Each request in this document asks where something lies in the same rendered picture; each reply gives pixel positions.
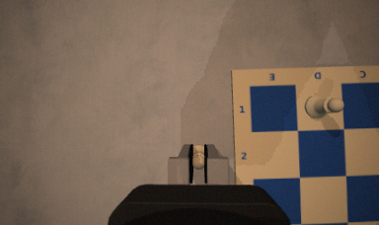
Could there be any white pawn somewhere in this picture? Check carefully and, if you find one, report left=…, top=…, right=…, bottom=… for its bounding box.
left=192, top=145, right=204, bottom=170
left=305, top=96, right=344, bottom=118

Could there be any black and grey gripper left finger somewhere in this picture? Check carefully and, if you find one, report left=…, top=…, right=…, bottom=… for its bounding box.
left=168, top=144, right=193, bottom=185

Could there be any blue and tan chessboard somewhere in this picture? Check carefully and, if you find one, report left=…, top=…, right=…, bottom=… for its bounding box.
left=231, top=66, right=379, bottom=225

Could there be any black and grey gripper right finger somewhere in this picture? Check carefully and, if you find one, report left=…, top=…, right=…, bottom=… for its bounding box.
left=204, top=144, right=229, bottom=185

